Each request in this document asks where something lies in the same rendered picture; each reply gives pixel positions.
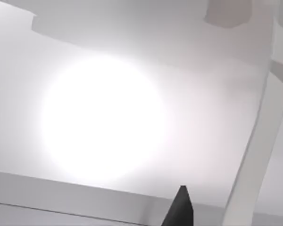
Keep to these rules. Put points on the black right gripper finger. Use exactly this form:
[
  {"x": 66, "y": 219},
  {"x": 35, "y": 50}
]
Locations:
[{"x": 181, "y": 209}]

